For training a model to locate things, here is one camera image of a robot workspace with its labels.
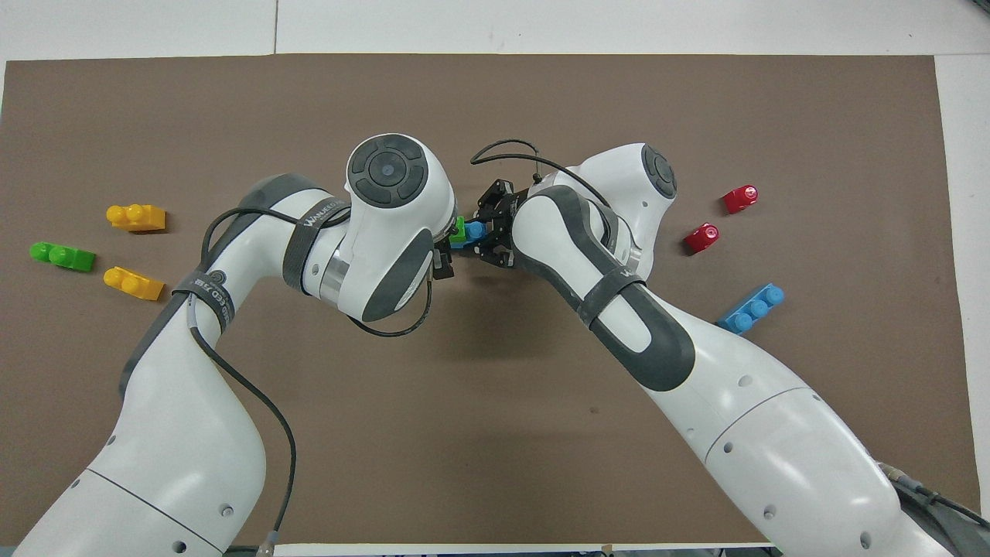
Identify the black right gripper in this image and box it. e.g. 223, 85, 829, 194
473, 179, 534, 268

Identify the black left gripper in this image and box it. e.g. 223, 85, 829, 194
432, 237, 508, 281

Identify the red one-stud toy block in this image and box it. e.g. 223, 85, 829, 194
684, 223, 720, 255
722, 184, 759, 215

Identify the yellow two-stud toy block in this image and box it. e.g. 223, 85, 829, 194
106, 203, 167, 233
104, 266, 166, 302

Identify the brown paper table mat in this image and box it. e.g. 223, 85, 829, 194
0, 53, 985, 546

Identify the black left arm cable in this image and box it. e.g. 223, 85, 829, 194
186, 207, 435, 554

